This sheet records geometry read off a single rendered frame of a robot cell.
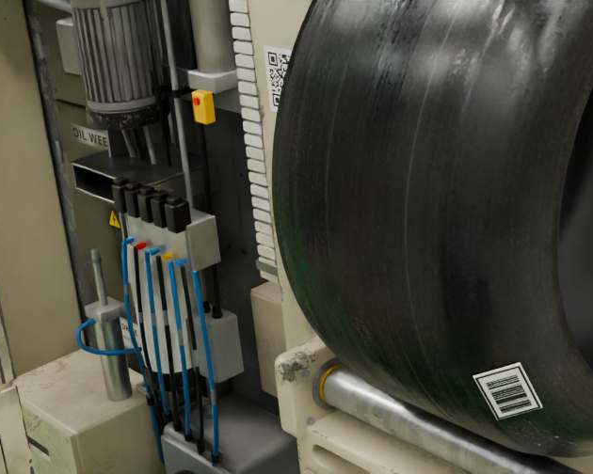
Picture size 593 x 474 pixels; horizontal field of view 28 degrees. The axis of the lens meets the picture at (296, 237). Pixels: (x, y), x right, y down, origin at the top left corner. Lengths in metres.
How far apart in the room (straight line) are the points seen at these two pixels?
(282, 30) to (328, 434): 0.44
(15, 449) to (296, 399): 0.37
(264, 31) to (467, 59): 0.44
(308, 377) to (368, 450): 0.10
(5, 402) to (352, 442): 0.42
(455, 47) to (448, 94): 0.04
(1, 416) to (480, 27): 0.79
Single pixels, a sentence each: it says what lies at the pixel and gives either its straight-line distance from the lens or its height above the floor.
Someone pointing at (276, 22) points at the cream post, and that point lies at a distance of 1.30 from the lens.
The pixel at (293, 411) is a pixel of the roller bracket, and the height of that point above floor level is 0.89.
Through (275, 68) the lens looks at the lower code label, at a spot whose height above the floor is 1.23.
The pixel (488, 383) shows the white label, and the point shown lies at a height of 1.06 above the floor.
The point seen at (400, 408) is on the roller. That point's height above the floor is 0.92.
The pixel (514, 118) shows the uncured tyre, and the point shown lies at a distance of 0.90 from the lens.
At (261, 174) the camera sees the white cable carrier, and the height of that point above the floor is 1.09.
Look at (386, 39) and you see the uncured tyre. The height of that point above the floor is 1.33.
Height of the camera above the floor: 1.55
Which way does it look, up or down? 22 degrees down
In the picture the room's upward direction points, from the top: 6 degrees counter-clockwise
